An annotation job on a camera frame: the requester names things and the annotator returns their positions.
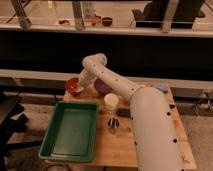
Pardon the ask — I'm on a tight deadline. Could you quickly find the white cup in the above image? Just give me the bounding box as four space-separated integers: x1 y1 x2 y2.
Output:
104 93 119 113

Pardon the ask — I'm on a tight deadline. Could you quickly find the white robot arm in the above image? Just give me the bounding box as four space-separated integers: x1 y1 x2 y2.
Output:
80 53 184 171

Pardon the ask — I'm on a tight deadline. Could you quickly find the black chair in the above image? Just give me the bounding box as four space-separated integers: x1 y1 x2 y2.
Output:
132 0 205 29

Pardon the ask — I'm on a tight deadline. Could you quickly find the black rectangular block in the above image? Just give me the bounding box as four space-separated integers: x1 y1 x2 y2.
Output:
117 109 130 118

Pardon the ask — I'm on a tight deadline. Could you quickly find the black side equipment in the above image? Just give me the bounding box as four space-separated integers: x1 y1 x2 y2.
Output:
0 91 28 171

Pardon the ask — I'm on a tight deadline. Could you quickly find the small metal clip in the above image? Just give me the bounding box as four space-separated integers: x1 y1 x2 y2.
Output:
107 118 119 129

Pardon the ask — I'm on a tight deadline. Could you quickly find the green plastic tray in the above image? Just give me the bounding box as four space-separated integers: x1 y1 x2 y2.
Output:
39 102 99 163

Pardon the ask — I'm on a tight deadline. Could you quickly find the dark red background bowl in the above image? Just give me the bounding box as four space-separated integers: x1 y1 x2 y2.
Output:
102 17 113 26

